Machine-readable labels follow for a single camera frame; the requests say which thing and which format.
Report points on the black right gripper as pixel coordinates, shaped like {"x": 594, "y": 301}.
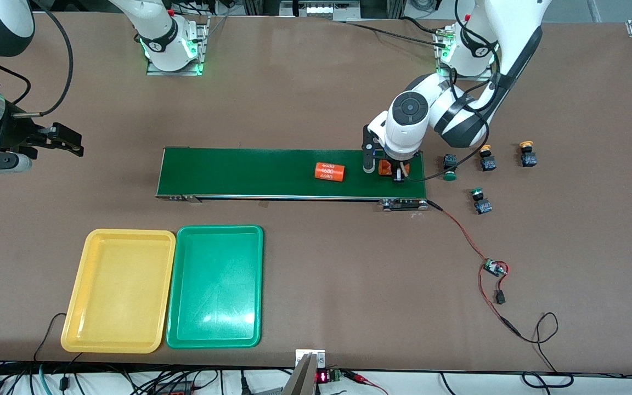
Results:
{"x": 13, "y": 133}

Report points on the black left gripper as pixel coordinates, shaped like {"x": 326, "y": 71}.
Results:
{"x": 394, "y": 165}

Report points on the orange cylinder battery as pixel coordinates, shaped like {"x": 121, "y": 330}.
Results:
{"x": 329, "y": 172}
{"x": 385, "y": 168}

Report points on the green push button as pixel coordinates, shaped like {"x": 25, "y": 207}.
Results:
{"x": 450, "y": 175}
{"x": 481, "y": 204}

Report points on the yellow push button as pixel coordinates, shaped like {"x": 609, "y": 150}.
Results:
{"x": 487, "y": 160}
{"x": 528, "y": 158}

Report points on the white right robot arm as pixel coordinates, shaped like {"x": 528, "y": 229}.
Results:
{"x": 159, "y": 33}

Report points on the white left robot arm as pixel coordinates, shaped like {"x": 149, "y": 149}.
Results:
{"x": 409, "y": 126}

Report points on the green conveyor belt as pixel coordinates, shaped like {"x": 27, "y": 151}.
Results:
{"x": 272, "y": 173}

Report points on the small green circuit board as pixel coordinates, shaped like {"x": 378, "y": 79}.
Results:
{"x": 494, "y": 267}

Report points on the yellow plastic tray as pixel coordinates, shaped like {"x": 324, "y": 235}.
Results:
{"x": 118, "y": 291}

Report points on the grey light box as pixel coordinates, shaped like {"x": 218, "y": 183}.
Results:
{"x": 320, "y": 8}

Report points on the green plastic tray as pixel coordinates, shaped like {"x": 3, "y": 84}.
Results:
{"x": 214, "y": 288}

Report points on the red clip lead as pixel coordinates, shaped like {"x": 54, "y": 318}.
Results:
{"x": 362, "y": 378}

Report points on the red digit display module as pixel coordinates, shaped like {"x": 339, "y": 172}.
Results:
{"x": 324, "y": 376}

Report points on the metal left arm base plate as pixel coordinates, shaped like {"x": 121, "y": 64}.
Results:
{"x": 461, "y": 78}

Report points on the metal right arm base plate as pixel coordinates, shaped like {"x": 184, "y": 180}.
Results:
{"x": 202, "y": 49}

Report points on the silver mounting bracket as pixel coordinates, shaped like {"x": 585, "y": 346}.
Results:
{"x": 319, "y": 357}

